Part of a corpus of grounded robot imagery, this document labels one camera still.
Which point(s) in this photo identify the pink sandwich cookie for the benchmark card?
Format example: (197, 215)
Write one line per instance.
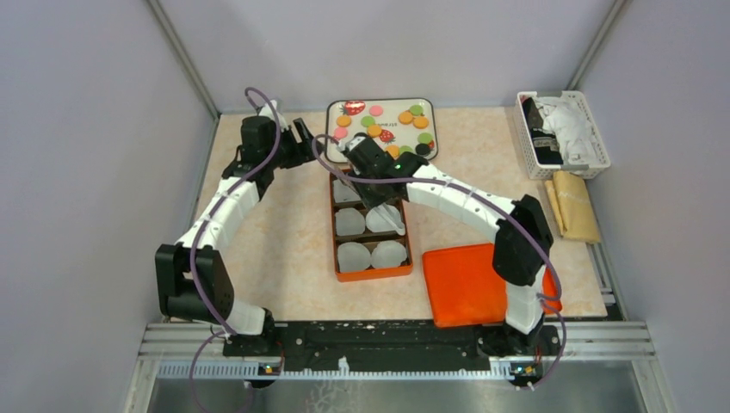
(340, 133)

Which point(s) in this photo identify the orange cookie tin box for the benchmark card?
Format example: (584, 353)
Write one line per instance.
(367, 245)

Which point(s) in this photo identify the black item in basket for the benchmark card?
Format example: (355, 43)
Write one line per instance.
(545, 144)

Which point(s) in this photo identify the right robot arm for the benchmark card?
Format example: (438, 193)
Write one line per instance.
(517, 229)

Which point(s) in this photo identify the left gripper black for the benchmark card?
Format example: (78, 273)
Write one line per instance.
(302, 152)

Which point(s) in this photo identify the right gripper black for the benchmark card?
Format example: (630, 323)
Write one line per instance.
(368, 200)

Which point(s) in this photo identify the metal tongs white handle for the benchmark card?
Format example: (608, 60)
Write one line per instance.
(391, 219)

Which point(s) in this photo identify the white perforated plastic basket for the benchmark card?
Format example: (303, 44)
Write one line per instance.
(540, 171)

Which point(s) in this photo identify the black sandwich cookie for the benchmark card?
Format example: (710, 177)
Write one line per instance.
(423, 150)

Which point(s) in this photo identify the white cloth in basket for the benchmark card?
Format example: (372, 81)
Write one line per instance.
(564, 118)

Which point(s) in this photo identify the yellow sandwich cookie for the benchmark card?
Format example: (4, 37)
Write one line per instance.
(343, 121)
(393, 151)
(374, 131)
(421, 122)
(405, 118)

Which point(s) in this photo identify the white strawberry print tray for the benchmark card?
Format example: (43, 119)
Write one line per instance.
(385, 112)

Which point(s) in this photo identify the yellow folded cloth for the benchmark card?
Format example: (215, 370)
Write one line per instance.
(571, 204)

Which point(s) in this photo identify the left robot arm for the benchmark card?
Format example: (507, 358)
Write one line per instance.
(192, 280)

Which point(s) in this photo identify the orange tin lid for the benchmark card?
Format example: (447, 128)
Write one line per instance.
(464, 289)

